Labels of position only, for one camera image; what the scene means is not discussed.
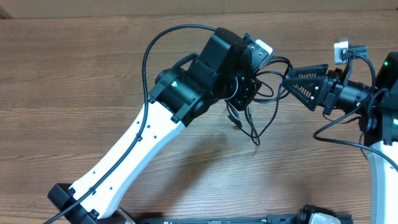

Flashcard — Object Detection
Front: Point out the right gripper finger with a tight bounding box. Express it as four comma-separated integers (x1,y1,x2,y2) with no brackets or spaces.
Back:
282,77,330,111
286,64,328,78

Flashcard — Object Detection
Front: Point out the black cable bundle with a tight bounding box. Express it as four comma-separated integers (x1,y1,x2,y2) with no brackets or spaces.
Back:
225,55,294,147

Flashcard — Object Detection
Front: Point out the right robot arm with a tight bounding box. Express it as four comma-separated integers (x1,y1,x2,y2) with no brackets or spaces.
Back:
282,50,397,223

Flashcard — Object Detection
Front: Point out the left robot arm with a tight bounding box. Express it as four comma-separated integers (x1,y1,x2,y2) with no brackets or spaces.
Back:
48,27,274,223

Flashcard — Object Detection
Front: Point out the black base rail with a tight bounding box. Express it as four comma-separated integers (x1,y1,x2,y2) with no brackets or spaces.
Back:
134,214,296,224

